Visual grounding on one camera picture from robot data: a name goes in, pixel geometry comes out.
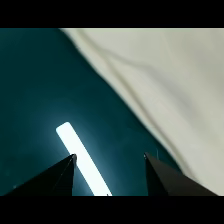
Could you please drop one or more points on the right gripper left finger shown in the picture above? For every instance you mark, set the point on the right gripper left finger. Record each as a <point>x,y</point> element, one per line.
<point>56,180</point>

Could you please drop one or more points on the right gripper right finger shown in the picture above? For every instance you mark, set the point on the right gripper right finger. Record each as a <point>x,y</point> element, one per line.
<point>166,181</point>

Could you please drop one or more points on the cream white garment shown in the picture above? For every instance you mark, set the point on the cream white garment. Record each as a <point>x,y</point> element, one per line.
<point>166,83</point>

